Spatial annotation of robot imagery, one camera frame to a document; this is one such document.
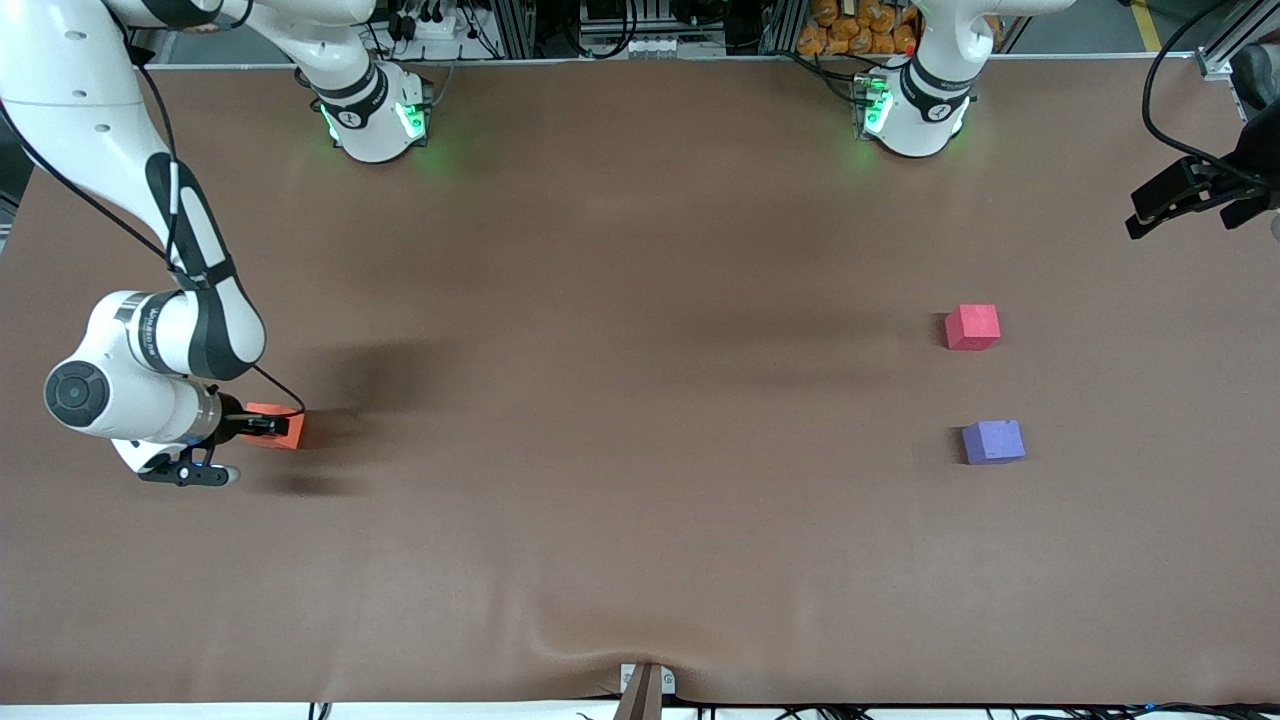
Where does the orange foam block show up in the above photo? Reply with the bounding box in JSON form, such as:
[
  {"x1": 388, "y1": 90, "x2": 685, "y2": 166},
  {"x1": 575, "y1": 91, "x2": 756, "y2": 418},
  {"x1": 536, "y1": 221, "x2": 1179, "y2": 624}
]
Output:
[{"x1": 245, "y1": 403, "x2": 305, "y2": 451}]

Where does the dark grey round wheel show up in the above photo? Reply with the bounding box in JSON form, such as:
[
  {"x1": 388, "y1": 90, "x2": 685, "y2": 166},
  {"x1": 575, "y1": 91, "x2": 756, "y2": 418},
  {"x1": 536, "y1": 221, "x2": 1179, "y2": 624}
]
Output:
[{"x1": 1230, "y1": 45, "x2": 1280, "y2": 116}]

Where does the red foam block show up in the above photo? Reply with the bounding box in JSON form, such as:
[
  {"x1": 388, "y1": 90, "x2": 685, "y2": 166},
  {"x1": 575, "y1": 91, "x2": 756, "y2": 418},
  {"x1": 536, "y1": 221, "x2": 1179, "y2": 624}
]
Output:
[{"x1": 945, "y1": 304, "x2": 1001, "y2": 352}]

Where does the purple foam block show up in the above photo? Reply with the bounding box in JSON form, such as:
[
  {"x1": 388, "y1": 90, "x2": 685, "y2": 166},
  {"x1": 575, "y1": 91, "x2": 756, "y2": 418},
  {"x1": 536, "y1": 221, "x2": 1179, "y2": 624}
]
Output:
[{"x1": 962, "y1": 419, "x2": 1026, "y2": 466}]

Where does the brown table mat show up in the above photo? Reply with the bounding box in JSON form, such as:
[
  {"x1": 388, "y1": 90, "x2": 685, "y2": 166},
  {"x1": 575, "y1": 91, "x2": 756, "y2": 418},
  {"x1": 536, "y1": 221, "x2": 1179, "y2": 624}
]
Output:
[{"x1": 0, "y1": 55, "x2": 1280, "y2": 706}]

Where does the pile of orange bags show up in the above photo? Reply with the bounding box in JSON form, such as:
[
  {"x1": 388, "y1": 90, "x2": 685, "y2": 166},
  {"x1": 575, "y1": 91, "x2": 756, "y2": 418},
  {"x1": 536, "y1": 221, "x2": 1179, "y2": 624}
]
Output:
[{"x1": 797, "y1": 0, "x2": 921, "y2": 56}]

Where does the white power strip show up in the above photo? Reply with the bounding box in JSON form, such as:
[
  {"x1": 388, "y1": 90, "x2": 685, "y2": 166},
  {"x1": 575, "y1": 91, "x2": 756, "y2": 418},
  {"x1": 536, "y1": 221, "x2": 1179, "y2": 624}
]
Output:
[{"x1": 385, "y1": 8, "x2": 461, "y2": 43}]

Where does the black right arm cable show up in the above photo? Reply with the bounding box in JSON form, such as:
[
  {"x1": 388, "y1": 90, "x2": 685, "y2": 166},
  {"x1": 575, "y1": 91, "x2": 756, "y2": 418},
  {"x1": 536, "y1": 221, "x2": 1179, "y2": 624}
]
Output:
[{"x1": 0, "y1": 0, "x2": 306, "y2": 416}]

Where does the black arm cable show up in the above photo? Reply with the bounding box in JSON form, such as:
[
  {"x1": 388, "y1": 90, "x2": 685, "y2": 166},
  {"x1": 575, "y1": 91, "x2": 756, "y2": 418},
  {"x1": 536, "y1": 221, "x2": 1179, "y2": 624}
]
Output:
[
  {"x1": 0, "y1": 0, "x2": 306, "y2": 416},
  {"x1": 1142, "y1": 0, "x2": 1271, "y2": 186}
]

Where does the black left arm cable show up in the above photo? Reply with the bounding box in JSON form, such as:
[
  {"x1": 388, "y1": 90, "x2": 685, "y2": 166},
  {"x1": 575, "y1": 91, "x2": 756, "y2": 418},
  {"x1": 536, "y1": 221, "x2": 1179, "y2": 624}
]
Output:
[{"x1": 1142, "y1": 0, "x2": 1271, "y2": 186}]

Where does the aluminium frame corner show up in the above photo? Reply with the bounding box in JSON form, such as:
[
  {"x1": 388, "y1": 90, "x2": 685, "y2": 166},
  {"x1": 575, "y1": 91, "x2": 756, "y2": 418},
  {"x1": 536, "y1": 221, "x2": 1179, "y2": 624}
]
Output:
[{"x1": 1195, "y1": 0, "x2": 1280, "y2": 81}]

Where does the aluminium frame post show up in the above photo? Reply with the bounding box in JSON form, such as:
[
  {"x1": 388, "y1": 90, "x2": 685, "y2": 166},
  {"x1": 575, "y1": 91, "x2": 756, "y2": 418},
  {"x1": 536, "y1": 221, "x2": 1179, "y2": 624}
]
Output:
[
  {"x1": 765, "y1": 0, "x2": 809, "y2": 56},
  {"x1": 490, "y1": 0, "x2": 536, "y2": 59}
]

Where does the small metal bracket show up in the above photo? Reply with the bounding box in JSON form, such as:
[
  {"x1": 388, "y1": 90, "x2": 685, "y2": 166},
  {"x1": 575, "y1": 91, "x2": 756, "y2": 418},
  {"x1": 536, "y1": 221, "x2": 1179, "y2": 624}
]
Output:
[{"x1": 620, "y1": 663, "x2": 676, "y2": 696}]

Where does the brown camera mount bar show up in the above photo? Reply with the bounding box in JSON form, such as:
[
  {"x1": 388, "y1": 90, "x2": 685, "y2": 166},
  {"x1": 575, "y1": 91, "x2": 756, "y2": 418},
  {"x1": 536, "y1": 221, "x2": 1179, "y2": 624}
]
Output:
[{"x1": 613, "y1": 665, "x2": 664, "y2": 720}]

